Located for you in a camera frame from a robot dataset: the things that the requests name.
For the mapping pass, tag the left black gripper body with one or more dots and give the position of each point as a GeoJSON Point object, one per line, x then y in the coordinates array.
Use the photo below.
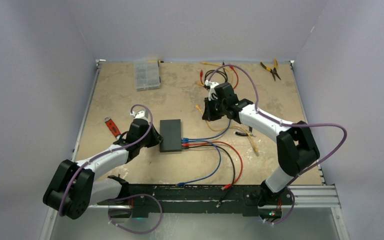
{"type": "Point", "coordinates": [145, 141]}

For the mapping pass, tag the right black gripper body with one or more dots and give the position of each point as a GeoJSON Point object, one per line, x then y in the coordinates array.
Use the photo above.
{"type": "Point", "coordinates": [218, 107]}

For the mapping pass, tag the black network switch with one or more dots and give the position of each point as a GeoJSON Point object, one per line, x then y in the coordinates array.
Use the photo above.
{"type": "Point", "coordinates": [171, 132]}

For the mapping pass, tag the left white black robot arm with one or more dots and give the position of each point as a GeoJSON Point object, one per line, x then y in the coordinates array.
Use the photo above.
{"type": "Point", "coordinates": [73, 188]}

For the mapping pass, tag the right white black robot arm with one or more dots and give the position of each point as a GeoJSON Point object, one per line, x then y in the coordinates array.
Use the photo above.
{"type": "Point", "coordinates": [296, 146]}

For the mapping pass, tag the small black cutters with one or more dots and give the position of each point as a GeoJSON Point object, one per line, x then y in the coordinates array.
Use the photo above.
{"type": "Point", "coordinates": [244, 133]}

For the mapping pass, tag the clear plastic organizer box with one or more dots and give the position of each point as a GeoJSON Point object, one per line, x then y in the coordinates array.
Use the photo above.
{"type": "Point", "coordinates": [146, 74]}

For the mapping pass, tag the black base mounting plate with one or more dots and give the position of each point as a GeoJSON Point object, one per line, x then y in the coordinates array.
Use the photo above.
{"type": "Point", "coordinates": [200, 199]}

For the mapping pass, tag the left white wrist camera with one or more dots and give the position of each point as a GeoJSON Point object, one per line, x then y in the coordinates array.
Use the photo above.
{"type": "Point", "coordinates": [143, 114]}

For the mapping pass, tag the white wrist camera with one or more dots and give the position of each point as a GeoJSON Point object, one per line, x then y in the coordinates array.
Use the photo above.
{"type": "Point", "coordinates": [143, 114]}
{"type": "Point", "coordinates": [210, 86]}

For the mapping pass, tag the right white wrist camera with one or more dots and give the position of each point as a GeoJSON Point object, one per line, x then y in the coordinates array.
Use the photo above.
{"type": "Point", "coordinates": [210, 86]}

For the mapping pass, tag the yellow handled pliers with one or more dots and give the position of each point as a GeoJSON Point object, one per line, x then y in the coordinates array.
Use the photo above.
{"type": "Point", "coordinates": [273, 70]}

